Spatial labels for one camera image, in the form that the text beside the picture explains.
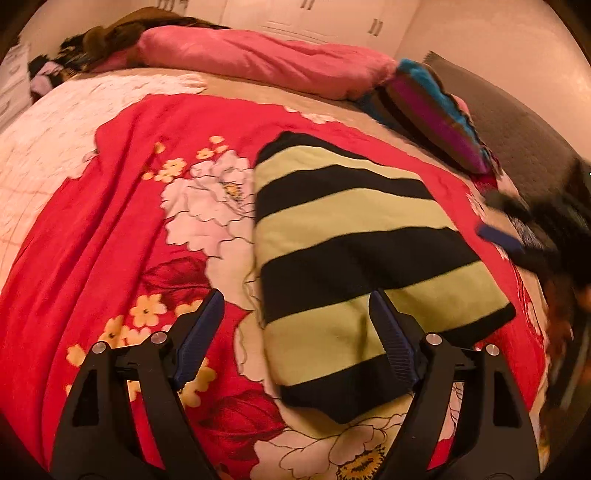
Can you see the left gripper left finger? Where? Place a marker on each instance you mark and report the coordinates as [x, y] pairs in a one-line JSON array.
[[96, 437]]

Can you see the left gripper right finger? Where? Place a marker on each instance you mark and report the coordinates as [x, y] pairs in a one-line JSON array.
[[494, 437]]

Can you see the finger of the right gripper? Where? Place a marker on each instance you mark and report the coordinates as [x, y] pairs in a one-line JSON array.
[[510, 205], [499, 238]]

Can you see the green black striped sweater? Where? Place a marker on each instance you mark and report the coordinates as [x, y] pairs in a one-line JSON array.
[[332, 227]]

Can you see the pile of clothes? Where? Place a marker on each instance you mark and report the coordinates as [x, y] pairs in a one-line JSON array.
[[45, 75]]

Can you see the grey quilted headboard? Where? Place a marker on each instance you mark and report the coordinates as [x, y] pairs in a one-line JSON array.
[[538, 160]]

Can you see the colourful striped blanket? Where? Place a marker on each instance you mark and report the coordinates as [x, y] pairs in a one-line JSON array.
[[414, 103]]

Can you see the white wardrobe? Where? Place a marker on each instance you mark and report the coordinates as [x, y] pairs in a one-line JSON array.
[[377, 24]]

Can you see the red floral blanket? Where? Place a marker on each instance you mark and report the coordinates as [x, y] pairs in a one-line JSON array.
[[164, 212]]

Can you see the white pink plush blanket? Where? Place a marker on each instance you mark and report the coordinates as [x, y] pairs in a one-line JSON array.
[[53, 140]]

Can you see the pink duvet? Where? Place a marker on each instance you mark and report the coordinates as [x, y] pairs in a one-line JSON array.
[[331, 71]]

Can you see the white drawer cabinet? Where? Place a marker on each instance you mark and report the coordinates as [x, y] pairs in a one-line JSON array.
[[15, 96]]

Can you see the brown fur-trimmed coat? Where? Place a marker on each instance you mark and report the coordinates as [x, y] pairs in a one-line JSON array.
[[84, 52]]

